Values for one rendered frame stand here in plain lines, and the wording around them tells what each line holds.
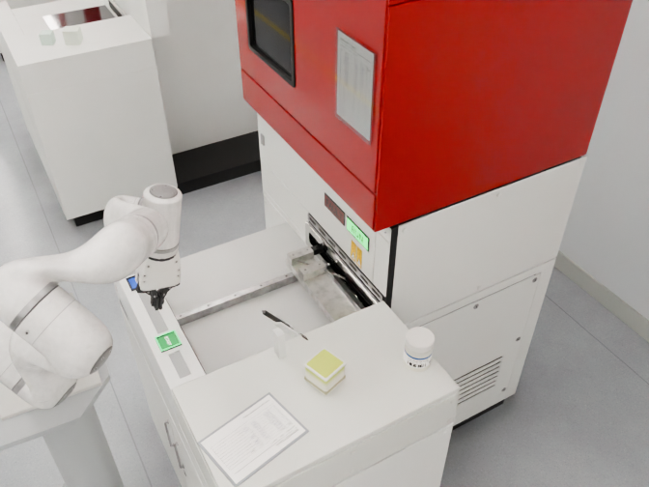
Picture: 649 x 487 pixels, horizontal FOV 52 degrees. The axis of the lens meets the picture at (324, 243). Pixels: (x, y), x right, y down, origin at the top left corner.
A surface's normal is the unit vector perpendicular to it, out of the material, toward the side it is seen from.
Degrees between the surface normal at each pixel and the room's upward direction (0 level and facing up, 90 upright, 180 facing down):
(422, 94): 90
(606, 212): 90
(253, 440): 0
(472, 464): 0
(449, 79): 90
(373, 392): 0
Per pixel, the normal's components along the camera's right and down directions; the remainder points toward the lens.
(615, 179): -0.87, 0.32
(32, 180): 0.00, -0.76
